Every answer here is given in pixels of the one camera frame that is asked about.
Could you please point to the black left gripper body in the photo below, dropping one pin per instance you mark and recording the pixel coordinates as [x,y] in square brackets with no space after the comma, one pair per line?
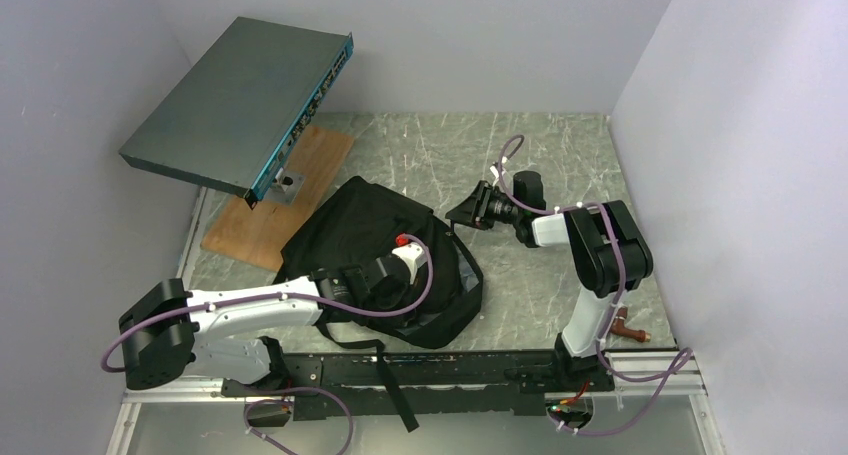
[395,301]

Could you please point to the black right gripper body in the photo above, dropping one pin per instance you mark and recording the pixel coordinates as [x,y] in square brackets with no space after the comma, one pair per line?
[504,209]

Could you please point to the black student backpack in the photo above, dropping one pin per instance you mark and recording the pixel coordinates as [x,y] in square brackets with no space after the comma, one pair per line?
[358,224]

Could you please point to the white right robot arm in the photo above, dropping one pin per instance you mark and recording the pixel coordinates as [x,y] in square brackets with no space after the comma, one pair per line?
[610,255]

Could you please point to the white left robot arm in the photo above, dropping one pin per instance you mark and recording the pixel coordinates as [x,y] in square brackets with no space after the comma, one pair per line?
[172,331]

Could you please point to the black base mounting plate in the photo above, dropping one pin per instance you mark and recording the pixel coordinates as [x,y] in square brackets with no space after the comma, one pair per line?
[519,382]

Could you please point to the brown wooden board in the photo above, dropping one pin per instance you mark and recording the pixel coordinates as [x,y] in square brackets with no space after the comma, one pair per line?
[256,235]

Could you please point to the brown wooden faucet toy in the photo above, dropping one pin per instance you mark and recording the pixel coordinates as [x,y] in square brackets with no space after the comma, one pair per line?
[619,327]

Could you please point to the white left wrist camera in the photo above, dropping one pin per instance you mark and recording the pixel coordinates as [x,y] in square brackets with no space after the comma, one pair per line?
[412,254]

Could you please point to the grey metal stand bracket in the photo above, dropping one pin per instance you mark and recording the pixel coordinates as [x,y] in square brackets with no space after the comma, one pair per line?
[285,187]

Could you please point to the grey network switch box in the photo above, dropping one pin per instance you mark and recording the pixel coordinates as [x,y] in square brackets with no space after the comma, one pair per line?
[232,121]

